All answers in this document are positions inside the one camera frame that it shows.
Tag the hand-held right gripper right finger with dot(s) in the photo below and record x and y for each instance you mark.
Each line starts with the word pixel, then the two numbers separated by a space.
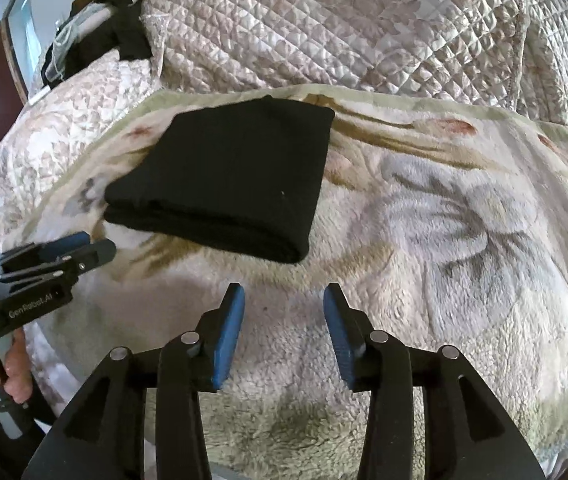
pixel 339 340

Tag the black pants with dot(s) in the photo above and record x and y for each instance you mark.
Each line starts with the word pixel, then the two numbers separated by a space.
pixel 224 175

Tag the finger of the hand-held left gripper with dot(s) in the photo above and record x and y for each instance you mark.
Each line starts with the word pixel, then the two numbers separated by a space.
pixel 66 244
pixel 96 252

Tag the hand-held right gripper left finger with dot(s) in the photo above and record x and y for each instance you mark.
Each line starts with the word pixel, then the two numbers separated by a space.
pixel 229 340

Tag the black garment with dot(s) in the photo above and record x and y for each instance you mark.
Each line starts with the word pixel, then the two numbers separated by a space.
pixel 124 35

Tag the quilted beige bedspread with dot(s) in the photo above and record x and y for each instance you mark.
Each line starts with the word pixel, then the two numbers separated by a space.
pixel 289 20

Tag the floral fleece blanket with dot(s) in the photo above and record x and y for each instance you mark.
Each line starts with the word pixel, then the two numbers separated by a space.
pixel 438 240

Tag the clear plastic bag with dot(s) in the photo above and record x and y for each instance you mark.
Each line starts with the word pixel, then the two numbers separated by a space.
pixel 66 35

